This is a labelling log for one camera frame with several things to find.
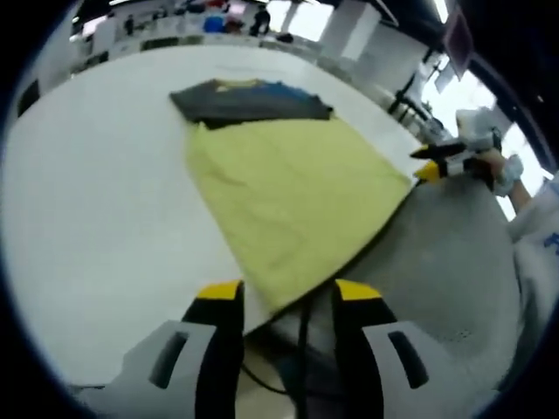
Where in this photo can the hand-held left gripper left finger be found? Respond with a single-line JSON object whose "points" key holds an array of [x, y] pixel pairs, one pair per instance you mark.
{"points": [[218, 349]]}

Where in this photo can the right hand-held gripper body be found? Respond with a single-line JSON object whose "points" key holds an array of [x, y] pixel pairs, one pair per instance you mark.
{"points": [[474, 126]]}

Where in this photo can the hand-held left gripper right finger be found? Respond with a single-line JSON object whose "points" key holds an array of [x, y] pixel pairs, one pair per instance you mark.
{"points": [[358, 349]]}

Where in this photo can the yellow blue grey garment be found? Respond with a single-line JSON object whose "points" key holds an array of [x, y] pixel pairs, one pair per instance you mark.
{"points": [[297, 192]]}

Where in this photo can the person's right hand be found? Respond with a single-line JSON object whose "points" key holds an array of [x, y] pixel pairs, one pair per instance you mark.
{"points": [[493, 166]]}

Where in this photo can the black monitor stand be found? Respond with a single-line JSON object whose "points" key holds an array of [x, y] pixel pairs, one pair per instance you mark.
{"points": [[410, 105]]}

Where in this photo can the grey mesh chair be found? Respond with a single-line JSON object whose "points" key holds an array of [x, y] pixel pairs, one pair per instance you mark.
{"points": [[436, 262]]}

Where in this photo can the linear ceiling light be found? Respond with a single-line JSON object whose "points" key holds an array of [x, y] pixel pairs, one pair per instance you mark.
{"points": [[441, 11]]}

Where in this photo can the person's white printed shirt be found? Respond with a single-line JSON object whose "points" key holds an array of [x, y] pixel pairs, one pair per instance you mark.
{"points": [[541, 270]]}

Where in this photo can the blue bin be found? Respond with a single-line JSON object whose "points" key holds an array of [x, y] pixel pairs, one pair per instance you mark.
{"points": [[215, 24]]}

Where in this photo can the long white workbench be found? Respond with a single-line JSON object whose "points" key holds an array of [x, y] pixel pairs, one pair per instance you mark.
{"points": [[174, 41]]}

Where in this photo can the black cabinet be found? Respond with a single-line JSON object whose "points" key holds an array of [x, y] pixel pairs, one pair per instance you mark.
{"points": [[28, 98]]}

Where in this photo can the pink lit screen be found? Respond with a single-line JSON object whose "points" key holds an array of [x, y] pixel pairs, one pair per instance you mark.
{"points": [[94, 26]]}

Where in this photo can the dark wall monitor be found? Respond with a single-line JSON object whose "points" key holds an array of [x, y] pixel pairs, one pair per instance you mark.
{"points": [[458, 41]]}

